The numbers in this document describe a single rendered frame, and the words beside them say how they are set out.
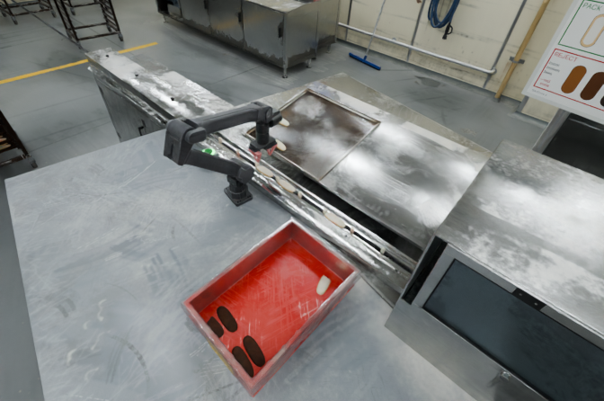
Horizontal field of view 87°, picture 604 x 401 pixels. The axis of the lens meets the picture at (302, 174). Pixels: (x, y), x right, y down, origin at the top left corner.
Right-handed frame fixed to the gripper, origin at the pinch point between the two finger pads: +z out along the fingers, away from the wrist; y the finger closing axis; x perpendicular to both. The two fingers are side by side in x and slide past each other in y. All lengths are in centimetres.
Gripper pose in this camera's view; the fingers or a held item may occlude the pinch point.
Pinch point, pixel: (263, 156)
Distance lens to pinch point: 147.2
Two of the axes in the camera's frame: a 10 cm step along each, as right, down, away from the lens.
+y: 6.7, -4.7, 5.8
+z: -0.5, 7.4, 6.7
